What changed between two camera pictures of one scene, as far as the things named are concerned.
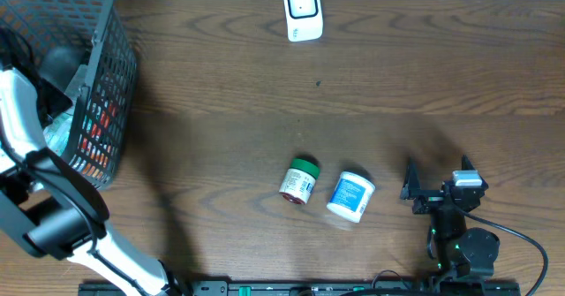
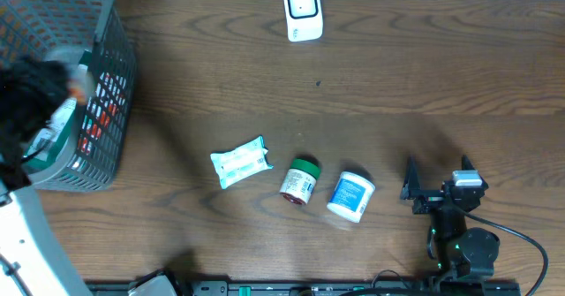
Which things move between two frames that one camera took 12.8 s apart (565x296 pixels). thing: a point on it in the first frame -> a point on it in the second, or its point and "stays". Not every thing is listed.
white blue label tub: (350, 196) stays
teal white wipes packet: (56, 134) -> (241, 163)
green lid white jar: (299, 181) stays
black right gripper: (429, 199) stays
